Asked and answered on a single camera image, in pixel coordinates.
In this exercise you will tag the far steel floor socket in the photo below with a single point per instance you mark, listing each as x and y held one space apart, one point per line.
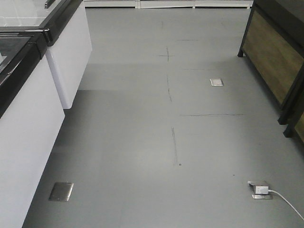
216 82

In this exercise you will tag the far white chest freezer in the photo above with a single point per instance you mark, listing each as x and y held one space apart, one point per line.
64 26

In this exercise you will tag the white chest freezer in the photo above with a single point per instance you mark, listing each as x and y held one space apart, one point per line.
64 26
31 116

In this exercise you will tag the white shelf base far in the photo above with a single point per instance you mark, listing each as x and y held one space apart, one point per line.
154 4

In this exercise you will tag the closed steel floor socket left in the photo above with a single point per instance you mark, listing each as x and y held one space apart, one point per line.
61 191

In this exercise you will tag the near white chest freezer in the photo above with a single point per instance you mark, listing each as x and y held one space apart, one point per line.
31 116

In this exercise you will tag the white power adapter plug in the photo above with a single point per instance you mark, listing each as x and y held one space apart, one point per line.
261 190

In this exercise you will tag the open steel floor socket right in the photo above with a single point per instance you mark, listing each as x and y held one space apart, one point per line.
259 197

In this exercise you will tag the large wooden black-framed cabinet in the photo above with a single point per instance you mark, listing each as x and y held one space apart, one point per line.
273 42

